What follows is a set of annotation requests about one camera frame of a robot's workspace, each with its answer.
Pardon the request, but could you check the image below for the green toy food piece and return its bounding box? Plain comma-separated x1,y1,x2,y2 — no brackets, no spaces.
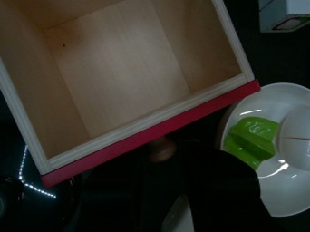
223,116,282,170

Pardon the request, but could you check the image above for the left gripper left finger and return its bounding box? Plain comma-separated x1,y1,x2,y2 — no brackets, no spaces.
64,173,144,232

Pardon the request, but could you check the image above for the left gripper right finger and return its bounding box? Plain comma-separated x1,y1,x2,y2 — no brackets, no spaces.
183,148,282,232

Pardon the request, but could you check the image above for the white rectangular block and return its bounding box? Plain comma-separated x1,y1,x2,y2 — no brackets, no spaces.
258,0,310,34

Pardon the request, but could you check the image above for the white round bowl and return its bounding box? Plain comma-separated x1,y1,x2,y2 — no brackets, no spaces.
219,82,310,218

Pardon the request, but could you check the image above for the wooden drawer with red front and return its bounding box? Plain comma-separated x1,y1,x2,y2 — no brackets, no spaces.
0,0,263,189

